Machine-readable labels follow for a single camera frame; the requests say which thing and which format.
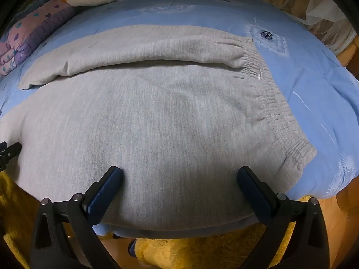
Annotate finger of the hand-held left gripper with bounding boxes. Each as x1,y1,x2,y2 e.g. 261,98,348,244
0,141,22,171

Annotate purple printed quilt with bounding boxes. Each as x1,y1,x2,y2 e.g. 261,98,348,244
0,0,82,76

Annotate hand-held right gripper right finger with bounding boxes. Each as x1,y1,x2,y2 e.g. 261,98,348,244
237,166,330,269

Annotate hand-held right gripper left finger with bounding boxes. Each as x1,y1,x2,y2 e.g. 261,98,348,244
29,166,123,269

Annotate grey pants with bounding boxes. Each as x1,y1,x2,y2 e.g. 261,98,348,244
0,25,317,232

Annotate dark blue slipper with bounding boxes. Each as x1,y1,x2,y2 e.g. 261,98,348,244
128,238,139,258

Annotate white sheer curtain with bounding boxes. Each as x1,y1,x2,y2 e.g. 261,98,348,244
280,0,357,54

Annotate yellow fleece garment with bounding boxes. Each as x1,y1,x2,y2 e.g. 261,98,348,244
0,171,312,269

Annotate blue dandelion print blanket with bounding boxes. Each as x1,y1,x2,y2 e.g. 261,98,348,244
0,0,359,239

